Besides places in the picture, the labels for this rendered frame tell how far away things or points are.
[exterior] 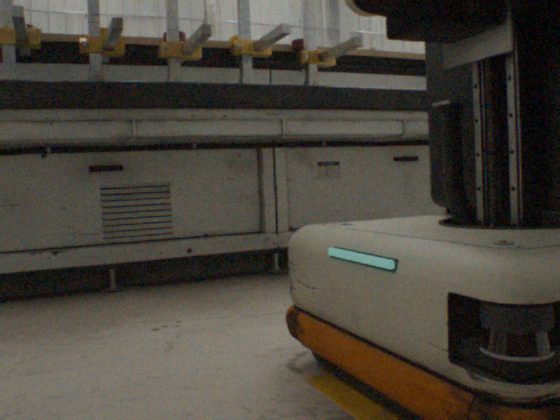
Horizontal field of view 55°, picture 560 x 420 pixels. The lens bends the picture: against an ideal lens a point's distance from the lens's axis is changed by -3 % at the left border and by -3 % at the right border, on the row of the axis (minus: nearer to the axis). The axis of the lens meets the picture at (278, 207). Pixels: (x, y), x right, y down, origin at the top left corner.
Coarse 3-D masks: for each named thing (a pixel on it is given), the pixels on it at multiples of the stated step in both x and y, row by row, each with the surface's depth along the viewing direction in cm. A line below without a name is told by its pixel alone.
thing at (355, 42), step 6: (354, 36) 173; (342, 42) 180; (348, 42) 177; (354, 42) 174; (360, 42) 174; (330, 48) 188; (336, 48) 184; (342, 48) 181; (348, 48) 177; (354, 48) 177; (324, 54) 192; (330, 54) 188; (336, 54) 185; (342, 54) 185; (324, 60) 194; (300, 66) 210
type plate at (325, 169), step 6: (318, 162) 225; (324, 162) 227; (330, 162) 228; (336, 162) 229; (318, 168) 226; (324, 168) 227; (330, 168) 228; (336, 168) 229; (318, 174) 226; (324, 174) 227; (330, 174) 228; (336, 174) 229
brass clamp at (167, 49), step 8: (160, 48) 174; (168, 48) 174; (176, 48) 175; (200, 48) 178; (160, 56) 176; (168, 56) 175; (176, 56) 176; (184, 56) 177; (192, 56) 178; (200, 56) 179
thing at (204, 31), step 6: (204, 24) 154; (210, 24) 155; (198, 30) 157; (204, 30) 154; (210, 30) 155; (192, 36) 164; (198, 36) 158; (204, 36) 156; (210, 36) 157; (186, 42) 171; (192, 42) 164; (198, 42) 163; (186, 48) 171; (192, 48) 170; (180, 60) 185
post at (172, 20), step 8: (168, 0) 175; (176, 0) 176; (168, 8) 175; (176, 8) 176; (168, 16) 175; (176, 16) 176; (168, 24) 175; (176, 24) 176; (168, 32) 175; (176, 32) 176; (168, 40) 176; (176, 40) 176; (168, 64) 177; (176, 64) 176; (168, 72) 178; (176, 72) 176
